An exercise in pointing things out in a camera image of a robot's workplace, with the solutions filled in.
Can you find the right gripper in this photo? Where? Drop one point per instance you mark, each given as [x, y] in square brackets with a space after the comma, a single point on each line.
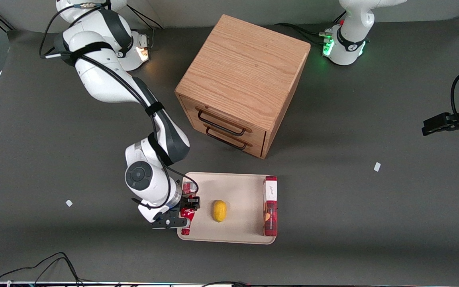
[186, 203]

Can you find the red coke bottle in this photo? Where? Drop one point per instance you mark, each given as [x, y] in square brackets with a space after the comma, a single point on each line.
[189, 188]

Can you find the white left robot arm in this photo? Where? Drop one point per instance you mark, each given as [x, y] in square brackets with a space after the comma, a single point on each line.
[349, 40]

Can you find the beige plastic tray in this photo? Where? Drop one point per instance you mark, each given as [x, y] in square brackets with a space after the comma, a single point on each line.
[237, 191]

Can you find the yellow lemon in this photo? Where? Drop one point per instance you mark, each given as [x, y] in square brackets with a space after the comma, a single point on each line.
[219, 211]

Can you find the red cookie box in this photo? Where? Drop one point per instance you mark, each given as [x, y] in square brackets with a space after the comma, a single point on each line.
[270, 215]

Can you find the wooden two-drawer cabinet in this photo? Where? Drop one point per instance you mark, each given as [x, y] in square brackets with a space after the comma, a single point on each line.
[245, 67]

